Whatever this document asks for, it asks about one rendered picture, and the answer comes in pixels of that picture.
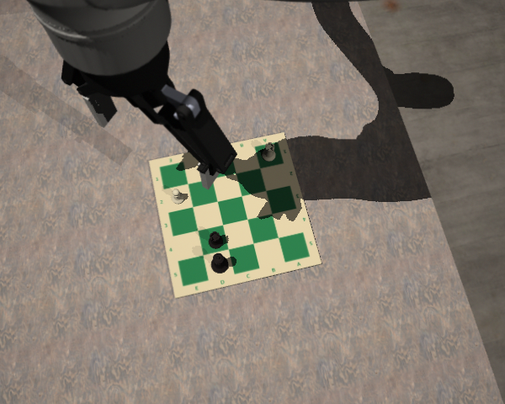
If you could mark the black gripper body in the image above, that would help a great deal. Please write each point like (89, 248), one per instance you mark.
(148, 81)

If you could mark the green and cream chessboard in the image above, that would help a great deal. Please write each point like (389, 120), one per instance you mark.
(256, 207)

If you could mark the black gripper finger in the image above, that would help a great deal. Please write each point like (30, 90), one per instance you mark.
(204, 139)
(101, 106)

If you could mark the white rook chess piece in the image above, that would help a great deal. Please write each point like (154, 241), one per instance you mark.
(269, 153)

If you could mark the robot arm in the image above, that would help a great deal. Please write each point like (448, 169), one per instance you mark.
(105, 37)

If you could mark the white chess pawn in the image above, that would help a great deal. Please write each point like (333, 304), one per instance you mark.
(178, 197)

